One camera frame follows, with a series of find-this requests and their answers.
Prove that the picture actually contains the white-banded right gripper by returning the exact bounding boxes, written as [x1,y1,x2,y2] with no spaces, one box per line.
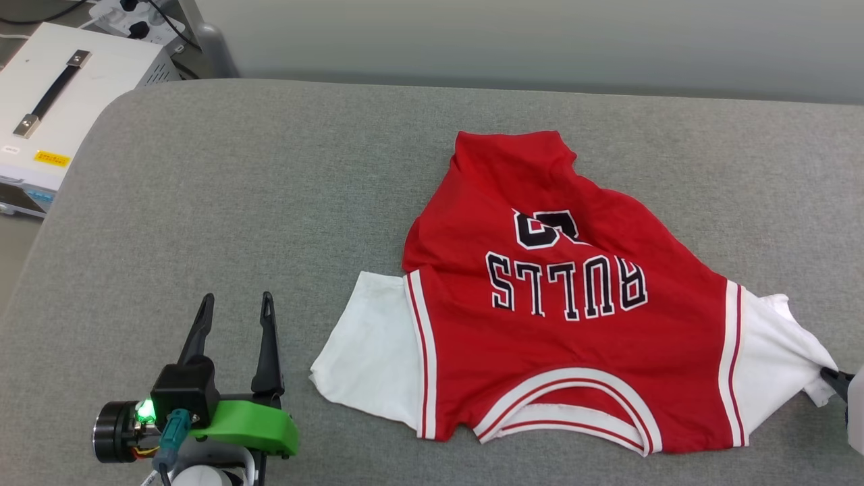
[820,368,864,456]

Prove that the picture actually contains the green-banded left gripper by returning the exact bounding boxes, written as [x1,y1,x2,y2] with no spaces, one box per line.
[179,292,300,457]

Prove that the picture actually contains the red and white basketball jersey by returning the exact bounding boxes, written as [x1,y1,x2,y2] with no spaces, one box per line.
[310,130,840,458]

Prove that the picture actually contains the white equipment box yellow label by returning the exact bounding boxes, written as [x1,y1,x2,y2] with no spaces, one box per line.
[0,22,182,218]

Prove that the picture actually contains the white power strip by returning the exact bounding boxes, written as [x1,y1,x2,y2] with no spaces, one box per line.
[88,0,186,38]

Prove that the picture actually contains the teal cable connector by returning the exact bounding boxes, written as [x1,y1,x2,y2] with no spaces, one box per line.
[153,408,194,473]

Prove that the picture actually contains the grey metal frame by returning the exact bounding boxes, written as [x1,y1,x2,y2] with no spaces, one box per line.
[172,0,238,80]

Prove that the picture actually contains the black box carry handle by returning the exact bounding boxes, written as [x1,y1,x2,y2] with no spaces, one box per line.
[12,49,92,140]

